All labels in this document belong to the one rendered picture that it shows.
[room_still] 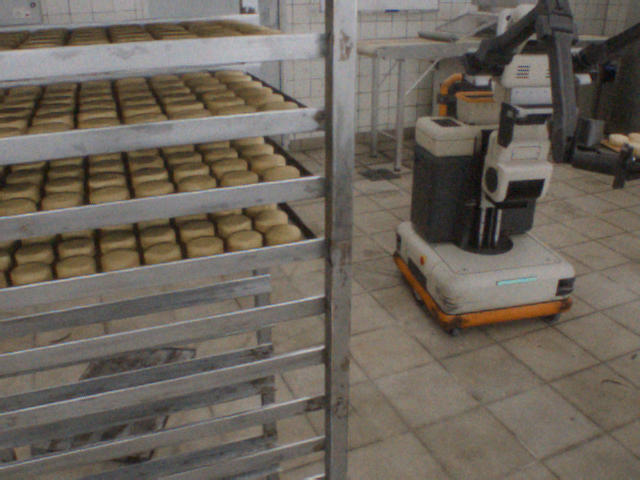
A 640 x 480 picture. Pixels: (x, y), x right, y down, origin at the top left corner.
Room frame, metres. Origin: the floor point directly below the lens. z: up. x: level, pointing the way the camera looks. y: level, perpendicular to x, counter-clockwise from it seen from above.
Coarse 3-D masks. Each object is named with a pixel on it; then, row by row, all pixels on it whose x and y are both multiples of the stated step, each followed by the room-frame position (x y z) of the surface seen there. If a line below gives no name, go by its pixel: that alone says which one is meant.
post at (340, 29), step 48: (336, 0) 0.71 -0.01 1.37; (336, 48) 0.71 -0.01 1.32; (336, 96) 0.71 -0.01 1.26; (336, 144) 0.71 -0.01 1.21; (336, 192) 0.71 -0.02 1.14; (336, 240) 0.71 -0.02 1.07; (336, 288) 0.71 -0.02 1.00; (336, 336) 0.71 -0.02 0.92; (336, 384) 0.71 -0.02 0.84; (336, 432) 0.71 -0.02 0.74
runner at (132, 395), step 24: (264, 360) 0.70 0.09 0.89; (288, 360) 0.71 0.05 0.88; (312, 360) 0.73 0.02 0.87; (144, 384) 0.64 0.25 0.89; (168, 384) 0.65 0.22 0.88; (192, 384) 0.66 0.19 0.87; (216, 384) 0.67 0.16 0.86; (24, 408) 0.58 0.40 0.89; (48, 408) 0.59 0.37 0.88; (72, 408) 0.60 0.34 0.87; (96, 408) 0.61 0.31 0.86; (0, 432) 0.57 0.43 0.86
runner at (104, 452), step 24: (264, 408) 0.70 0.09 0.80; (288, 408) 0.71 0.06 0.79; (312, 408) 0.73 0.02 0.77; (168, 432) 0.65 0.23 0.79; (192, 432) 0.66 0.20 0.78; (216, 432) 0.67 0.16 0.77; (48, 456) 0.59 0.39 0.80; (72, 456) 0.60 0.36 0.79; (96, 456) 0.61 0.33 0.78; (120, 456) 0.62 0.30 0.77
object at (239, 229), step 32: (128, 224) 0.80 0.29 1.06; (160, 224) 0.81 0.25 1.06; (192, 224) 0.79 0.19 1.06; (224, 224) 0.79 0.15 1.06; (256, 224) 0.82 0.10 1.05; (288, 224) 0.84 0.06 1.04; (0, 256) 0.69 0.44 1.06; (32, 256) 0.69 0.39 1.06; (64, 256) 0.70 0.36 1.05; (96, 256) 0.73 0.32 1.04; (128, 256) 0.69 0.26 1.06; (160, 256) 0.69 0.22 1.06; (192, 256) 0.71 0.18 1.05
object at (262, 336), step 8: (240, 0) 1.14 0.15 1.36; (248, 0) 1.13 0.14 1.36; (256, 0) 1.14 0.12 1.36; (240, 8) 1.14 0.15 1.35; (248, 8) 1.13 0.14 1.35; (256, 8) 1.14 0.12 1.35; (256, 272) 1.13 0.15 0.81; (264, 272) 1.13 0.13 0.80; (256, 296) 1.13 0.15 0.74; (264, 296) 1.13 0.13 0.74; (256, 304) 1.13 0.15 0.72; (264, 304) 1.13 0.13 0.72; (256, 336) 1.15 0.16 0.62; (264, 336) 1.13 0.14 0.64; (272, 392) 1.13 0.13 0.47; (264, 400) 1.13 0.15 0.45; (272, 400) 1.13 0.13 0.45; (264, 424) 1.13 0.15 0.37; (272, 424) 1.13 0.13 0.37; (264, 432) 1.14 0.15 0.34; (272, 448) 1.13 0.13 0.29
